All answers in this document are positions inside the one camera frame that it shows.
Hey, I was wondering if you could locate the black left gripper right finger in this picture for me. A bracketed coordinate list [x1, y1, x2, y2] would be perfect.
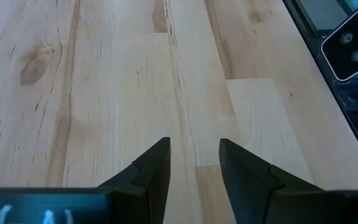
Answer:
[218, 138, 358, 224]

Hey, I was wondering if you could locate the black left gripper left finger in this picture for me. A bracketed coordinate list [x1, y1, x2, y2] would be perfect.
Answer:
[97, 136, 172, 224]

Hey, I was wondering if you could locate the blue camera mount bracket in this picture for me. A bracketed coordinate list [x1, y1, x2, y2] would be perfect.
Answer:
[331, 63, 358, 110]

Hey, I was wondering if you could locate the black table-level camera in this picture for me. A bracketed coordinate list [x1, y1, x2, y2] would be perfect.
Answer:
[320, 7, 358, 83]

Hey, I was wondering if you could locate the black table edge rail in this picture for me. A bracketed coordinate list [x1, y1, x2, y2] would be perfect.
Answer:
[282, 0, 358, 177]

